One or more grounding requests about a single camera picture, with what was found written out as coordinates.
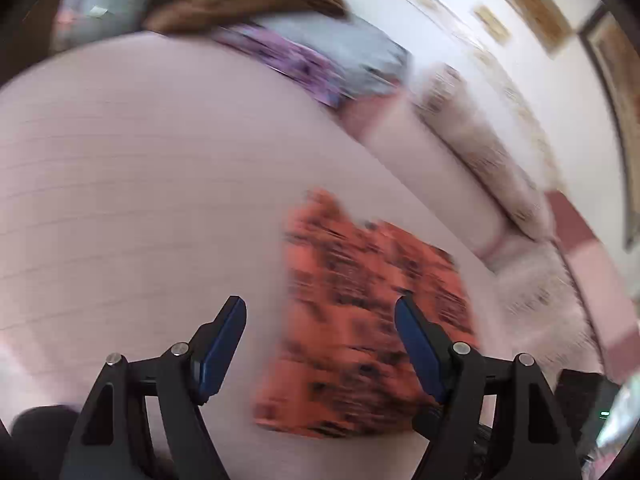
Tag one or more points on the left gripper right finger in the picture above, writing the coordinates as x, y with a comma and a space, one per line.
529, 437

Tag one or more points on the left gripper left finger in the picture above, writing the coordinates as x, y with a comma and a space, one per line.
112, 437

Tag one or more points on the orange black floral blouse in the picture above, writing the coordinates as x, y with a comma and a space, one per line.
342, 370

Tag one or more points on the striped floral side pillow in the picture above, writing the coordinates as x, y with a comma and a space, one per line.
543, 313

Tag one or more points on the pink quilted corner cushion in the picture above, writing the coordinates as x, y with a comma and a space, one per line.
601, 289

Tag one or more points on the pink quilted bed cover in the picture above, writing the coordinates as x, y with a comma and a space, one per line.
146, 179

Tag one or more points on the striped floral bolster pillow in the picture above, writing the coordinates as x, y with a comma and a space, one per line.
447, 107

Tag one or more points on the pink quilted back cushion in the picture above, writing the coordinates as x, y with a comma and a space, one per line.
389, 128

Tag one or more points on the purple satin garment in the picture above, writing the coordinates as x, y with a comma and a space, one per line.
311, 70

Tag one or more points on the grey blue garment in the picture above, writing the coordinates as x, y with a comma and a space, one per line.
370, 62

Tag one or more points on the brown garment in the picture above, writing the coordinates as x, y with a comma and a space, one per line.
192, 16

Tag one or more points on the framed wall pictures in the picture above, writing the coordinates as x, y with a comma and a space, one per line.
543, 18

